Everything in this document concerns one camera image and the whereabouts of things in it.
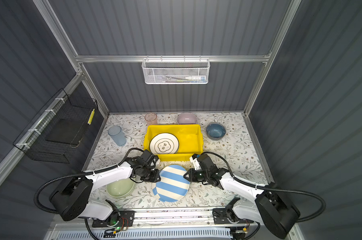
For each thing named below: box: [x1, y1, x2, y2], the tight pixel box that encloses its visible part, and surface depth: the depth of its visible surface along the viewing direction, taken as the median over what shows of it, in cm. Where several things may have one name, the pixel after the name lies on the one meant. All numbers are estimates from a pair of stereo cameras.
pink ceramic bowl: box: [177, 112, 198, 125], surface depth 114 cm
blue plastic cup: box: [108, 125, 127, 146], surface depth 97 cm
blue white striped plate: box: [152, 164, 191, 203], surface depth 84 cm
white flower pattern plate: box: [149, 133, 180, 155], surface depth 101 cm
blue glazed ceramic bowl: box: [206, 122, 227, 141], surface depth 108 cm
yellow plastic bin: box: [143, 124, 204, 162], surface depth 104 cm
